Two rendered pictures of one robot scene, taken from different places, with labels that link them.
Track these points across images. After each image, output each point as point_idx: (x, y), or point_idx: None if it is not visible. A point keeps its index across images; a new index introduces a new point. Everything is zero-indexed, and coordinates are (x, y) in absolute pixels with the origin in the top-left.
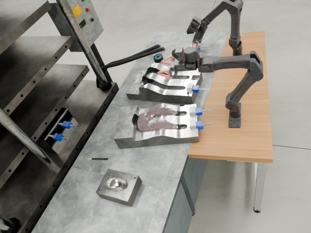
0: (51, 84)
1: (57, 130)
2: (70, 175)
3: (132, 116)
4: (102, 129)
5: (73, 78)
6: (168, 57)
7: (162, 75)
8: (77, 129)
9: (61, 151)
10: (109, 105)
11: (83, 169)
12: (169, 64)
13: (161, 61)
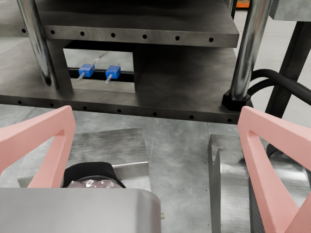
0: (173, 17)
1: (92, 61)
2: (14, 110)
3: (101, 161)
4: (114, 124)
5: (192, 29)
6: (306, 136)
7: (46, 159)
8: (123, 94)
9: (77, 89)
10: (180, 120)
11: (19, 122)
12: (258, 203)
13: (242, 115)
